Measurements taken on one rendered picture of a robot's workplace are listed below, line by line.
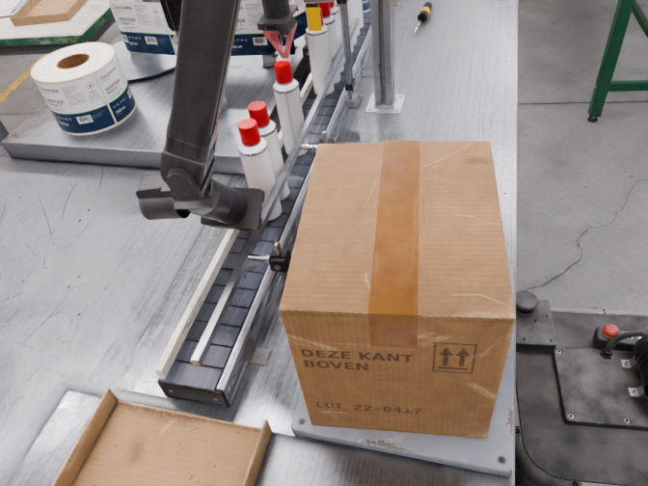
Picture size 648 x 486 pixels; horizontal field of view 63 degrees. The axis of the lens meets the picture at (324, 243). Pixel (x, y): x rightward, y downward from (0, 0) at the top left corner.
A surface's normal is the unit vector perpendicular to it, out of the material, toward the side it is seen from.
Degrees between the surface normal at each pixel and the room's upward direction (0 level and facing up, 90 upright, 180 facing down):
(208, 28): 96
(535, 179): 0
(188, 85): 93
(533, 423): 0
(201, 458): 0
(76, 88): 90
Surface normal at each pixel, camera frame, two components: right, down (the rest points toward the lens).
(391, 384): -0.13, 0.72
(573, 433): -0.11, -0.70
